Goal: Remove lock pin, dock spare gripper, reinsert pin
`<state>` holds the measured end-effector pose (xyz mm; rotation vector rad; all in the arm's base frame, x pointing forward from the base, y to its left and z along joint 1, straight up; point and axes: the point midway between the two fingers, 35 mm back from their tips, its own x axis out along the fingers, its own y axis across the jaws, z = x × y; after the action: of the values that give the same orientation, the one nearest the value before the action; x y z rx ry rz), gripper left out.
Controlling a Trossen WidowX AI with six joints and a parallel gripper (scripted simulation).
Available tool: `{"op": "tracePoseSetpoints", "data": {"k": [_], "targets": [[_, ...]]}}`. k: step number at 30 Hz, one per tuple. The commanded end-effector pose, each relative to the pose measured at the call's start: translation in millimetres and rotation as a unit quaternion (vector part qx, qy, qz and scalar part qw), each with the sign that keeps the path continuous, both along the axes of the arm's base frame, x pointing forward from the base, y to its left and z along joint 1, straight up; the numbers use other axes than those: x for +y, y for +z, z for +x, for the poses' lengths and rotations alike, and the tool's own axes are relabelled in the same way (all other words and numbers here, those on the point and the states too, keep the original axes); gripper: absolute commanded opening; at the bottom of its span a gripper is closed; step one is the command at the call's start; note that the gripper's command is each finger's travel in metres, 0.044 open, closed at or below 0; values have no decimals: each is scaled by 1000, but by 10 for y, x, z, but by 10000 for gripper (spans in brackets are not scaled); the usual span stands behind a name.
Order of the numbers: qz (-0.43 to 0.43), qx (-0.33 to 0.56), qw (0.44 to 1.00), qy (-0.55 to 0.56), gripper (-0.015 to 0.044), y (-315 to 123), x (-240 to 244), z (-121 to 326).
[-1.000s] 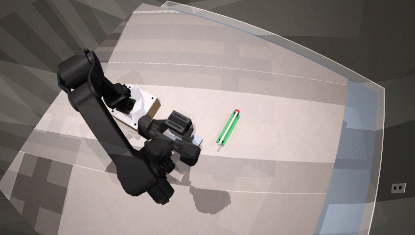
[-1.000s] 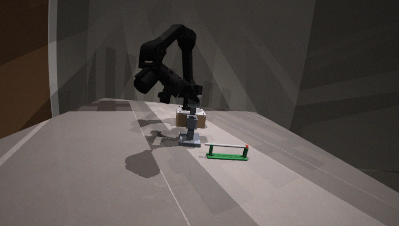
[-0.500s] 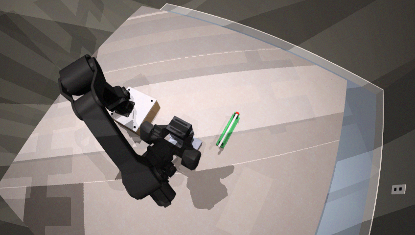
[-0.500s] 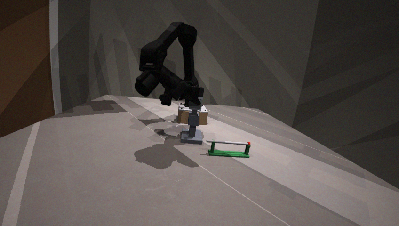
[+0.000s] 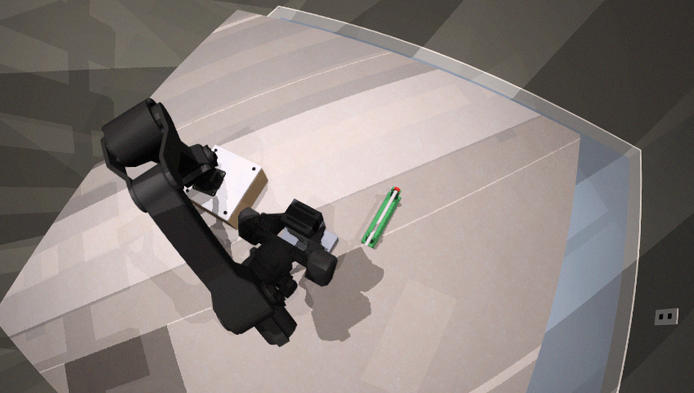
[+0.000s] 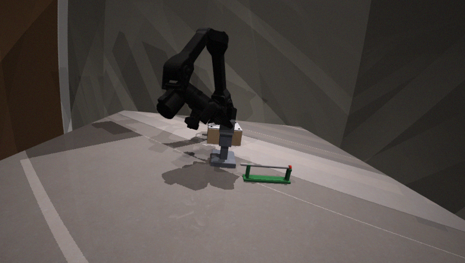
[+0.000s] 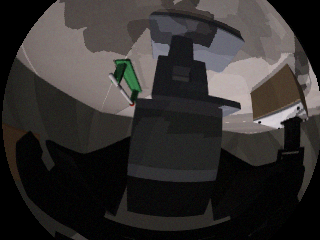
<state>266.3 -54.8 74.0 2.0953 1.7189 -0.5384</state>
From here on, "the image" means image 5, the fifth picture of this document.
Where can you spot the grey pin with red head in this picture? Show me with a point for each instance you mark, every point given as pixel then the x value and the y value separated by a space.
pixel 396 190

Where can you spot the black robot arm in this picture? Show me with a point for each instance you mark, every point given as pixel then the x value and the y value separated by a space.
pixel 242 294

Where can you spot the green u-shaped bracket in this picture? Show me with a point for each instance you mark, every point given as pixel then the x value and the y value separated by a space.
pixel 384 222

